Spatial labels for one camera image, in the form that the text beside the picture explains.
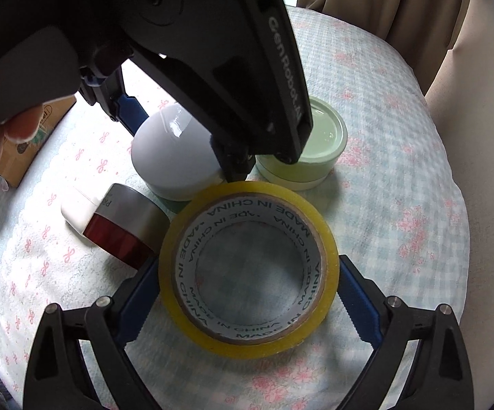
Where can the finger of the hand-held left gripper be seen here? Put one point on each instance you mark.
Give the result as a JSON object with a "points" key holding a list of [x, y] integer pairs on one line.
{"points": [[130, 106], [234, 162]]}

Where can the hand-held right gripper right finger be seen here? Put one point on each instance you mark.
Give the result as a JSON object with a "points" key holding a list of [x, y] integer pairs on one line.
{"points": [[358, 299]]}

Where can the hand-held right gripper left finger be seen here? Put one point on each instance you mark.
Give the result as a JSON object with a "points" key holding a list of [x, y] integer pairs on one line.
{"points": [[141, 301]]}

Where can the white domed jar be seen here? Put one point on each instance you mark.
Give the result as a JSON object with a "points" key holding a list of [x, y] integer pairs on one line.
{"points": [[165, 158]]}

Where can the yellow tape roll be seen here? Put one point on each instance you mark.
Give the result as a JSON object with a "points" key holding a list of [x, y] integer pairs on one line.
{"points": [[251, 342]]}

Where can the red silver white-capped tube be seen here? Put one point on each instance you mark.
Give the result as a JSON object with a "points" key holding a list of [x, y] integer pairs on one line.
{"points": [[118, 218]]}

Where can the pale green round tin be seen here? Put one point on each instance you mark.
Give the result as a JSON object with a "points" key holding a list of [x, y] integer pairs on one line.
{"points": [[323, 139]]}

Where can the white bow-print lace cloth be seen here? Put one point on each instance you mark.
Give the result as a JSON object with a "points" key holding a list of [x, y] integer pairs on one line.
{"points": [[37, 243]]}

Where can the checked floral blanket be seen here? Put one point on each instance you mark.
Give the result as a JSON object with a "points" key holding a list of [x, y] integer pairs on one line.
{"points": [[400, 188]]}

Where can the brown cardboard box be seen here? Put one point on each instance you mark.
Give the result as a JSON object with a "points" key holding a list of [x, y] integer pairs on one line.
{"points": [[20, 158]]}

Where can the beige curtain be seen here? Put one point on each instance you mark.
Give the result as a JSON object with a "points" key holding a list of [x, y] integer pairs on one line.
{"points": [[400, 8]]}

